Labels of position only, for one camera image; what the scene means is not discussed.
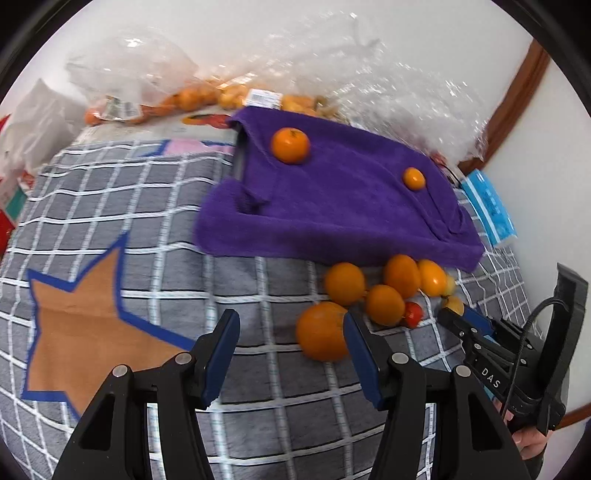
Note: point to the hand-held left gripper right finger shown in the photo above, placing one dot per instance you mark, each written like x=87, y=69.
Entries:
x=364, y=364

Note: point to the grey checked blanket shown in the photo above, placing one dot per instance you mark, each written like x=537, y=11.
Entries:
x=138, y=207

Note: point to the mandarin with stem mark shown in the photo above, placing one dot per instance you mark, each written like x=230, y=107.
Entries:
x=290, y=145

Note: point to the printed white sheet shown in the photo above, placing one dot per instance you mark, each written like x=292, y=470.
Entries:
x=138, y=134

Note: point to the person's right hand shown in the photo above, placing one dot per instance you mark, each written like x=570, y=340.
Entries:
x=531, y=443

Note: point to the clear bag of cherry tomatoes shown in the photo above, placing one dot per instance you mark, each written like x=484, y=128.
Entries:
x=406, y=92

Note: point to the red cherry tomato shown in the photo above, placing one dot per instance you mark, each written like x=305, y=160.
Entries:
x=413, y=314

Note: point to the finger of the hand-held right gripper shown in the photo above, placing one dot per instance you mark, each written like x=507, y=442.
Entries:
x=478, y=318
x=455, y=323

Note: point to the blue tissue packet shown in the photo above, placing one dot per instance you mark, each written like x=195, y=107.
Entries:
x=491, y=207

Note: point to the large orange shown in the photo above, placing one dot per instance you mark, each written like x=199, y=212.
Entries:
x=323, y=331

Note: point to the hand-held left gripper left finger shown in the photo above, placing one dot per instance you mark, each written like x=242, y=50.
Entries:
x=221, y=360

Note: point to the orange mandarin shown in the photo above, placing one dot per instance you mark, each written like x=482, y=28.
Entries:
x=384, y=304
x=432, y=277
x=401, y=275
x=344, y=283

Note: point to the brown wooden door frame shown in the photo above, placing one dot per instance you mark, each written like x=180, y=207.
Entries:
x=517, y=101

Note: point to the yellow kumquat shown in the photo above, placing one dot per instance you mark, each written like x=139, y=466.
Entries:
x=451, y=285
x=455, y=304

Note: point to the red and green printed box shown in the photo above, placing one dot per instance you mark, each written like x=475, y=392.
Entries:
x=14, y=198

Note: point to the purple towel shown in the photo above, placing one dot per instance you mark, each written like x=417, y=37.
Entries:
x=346, y=203

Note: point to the white plastic bag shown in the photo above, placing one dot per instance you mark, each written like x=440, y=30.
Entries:
x=41, y=120

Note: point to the clear bag of kumquats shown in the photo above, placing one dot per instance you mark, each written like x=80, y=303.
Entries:
x=277, y=87

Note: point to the small mandarin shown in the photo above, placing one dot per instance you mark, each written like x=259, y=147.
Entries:
x=413, y=178

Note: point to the clear bag of mandarins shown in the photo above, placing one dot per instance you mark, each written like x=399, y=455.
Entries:
x=138, y=78

